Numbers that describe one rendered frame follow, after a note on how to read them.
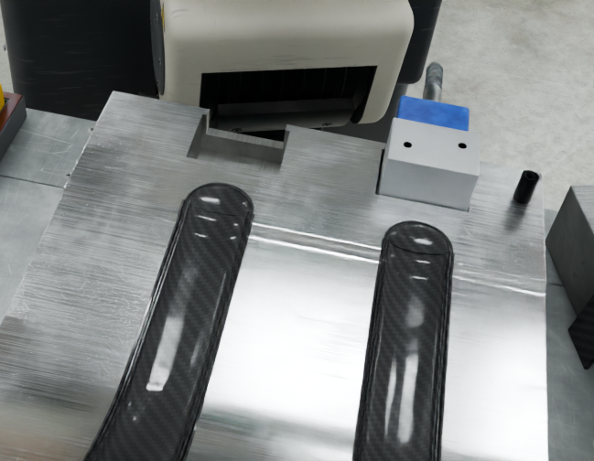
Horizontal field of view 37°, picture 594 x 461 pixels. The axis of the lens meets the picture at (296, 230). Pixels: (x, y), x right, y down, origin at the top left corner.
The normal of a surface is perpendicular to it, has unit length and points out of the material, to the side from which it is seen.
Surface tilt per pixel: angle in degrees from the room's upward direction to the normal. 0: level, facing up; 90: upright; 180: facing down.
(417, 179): 90
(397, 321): 6
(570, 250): 90
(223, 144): 90
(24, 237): 0
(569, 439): 0
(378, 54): 98
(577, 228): 90
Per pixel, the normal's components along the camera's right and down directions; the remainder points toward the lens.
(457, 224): 0.11, -0.68
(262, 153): -0.16, 0.71
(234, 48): 0.20, 0.82
